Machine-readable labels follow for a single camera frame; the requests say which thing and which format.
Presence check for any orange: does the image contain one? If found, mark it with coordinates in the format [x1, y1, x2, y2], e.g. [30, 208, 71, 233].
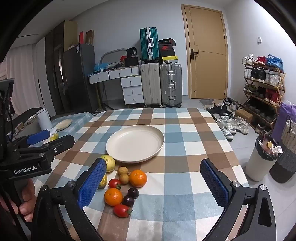
[104, 188, 123, 207]
[129, 169, 148, 188]

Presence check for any person's left hand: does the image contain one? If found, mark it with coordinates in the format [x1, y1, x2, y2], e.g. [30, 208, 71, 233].
[0, 178, 36, 223]

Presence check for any smooth yellow-green guava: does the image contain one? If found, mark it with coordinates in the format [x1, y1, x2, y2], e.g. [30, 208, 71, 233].
[100, 155, 116, 173]

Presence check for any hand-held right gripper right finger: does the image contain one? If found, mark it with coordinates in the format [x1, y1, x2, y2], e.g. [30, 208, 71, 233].
[199, 158, 278, 241]

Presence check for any tan wooden door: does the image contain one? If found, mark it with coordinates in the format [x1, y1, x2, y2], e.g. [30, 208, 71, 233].
[181, 4, 231, 100]

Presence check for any white kettle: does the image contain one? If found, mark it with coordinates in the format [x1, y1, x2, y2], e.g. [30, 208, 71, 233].
[36, 109, 52, 131]

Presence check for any white curtain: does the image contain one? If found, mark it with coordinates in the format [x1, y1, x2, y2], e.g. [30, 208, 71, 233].
[5, 44, 47, 112]

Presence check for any small cream plate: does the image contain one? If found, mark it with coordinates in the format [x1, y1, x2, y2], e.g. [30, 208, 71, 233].
[55, 119, 73, 131]

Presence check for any teal suitcase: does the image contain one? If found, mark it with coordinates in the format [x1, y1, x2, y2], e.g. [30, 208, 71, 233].
[140, 27, 160, 62]

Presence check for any dark brown wardrobe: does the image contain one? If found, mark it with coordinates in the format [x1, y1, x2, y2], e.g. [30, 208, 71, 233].
[45, 20, 78, 116]

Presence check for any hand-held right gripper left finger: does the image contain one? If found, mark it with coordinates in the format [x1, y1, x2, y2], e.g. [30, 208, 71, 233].
[28, 158, 107, 241]

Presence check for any brown blue checked tablecloth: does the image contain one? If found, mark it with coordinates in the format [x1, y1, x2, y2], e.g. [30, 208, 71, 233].
[30, 107, 250, 241]

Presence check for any woven white grey basket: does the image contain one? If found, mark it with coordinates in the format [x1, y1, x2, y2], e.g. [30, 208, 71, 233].
[269, 115, 296, 184]

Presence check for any black storage box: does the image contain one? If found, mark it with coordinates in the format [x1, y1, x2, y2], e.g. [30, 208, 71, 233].
[124, 57, 139, 67]

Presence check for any cream round plate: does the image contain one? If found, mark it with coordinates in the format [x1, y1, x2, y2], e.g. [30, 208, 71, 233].
[106, 125, 165, 164]

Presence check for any red tomato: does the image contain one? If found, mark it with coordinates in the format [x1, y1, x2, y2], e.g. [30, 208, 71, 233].
[108, 179, 122, 190]
[113, 204, 133, 218]

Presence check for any purple bag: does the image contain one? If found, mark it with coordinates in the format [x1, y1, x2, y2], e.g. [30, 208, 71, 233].
[271, 101, 296, 139]

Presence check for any beige suitcase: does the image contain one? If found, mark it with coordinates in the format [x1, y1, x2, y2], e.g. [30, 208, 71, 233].
[140, 63, 162, 107]

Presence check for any bumpy green guava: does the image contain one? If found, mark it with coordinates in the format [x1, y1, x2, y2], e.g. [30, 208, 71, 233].
[98, 173, 108, 189]

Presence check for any grey doormat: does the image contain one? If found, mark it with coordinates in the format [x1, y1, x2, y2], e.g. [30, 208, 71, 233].
[199, 98, 215, 108]

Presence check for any cardboard box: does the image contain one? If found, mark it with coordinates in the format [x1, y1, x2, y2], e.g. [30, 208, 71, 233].
[235, 109, 253, 123]

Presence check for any white desk with drawers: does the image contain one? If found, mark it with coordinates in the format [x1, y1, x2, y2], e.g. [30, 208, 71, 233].
[88, 66, 144, 106]

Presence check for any wooden shoe rack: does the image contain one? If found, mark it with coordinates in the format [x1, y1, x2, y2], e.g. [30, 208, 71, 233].
[243, 62, 286, 131]

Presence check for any grey arched frame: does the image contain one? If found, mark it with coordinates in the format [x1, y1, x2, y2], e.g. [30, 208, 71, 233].
[101, 48, 126, 66]

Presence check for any blue plastic bag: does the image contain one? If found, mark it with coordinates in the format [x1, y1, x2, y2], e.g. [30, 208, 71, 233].
[93, 61, 110, 71]

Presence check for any pile of sneakers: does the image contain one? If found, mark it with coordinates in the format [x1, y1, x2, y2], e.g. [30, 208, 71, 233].
[205, 97, 250, 141]

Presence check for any black packet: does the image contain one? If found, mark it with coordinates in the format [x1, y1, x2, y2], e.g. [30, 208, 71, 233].
[126, 47, 139, 58]

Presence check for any white trash bin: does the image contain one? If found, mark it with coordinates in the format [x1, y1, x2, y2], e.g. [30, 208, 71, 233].
[245, 134, 284, 182]

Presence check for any dark refrigerator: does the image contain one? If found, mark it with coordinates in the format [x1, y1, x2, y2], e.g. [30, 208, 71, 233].
[63, 44, 100, 114]

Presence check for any silver suitcase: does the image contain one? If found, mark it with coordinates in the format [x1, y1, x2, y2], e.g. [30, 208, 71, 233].
[159, 63, 183, 107]

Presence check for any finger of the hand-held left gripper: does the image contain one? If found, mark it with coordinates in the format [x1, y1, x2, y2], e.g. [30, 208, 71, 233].
[17, 134, 75, 163]
[7, 130, 57, 150]

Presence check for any black tripod stand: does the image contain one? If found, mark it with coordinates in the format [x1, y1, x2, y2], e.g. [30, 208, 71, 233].
[99, 81, 114, 111]

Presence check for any shoe rack with shoes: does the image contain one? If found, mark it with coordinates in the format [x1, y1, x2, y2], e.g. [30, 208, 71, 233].
[242, 54, 284, 135]

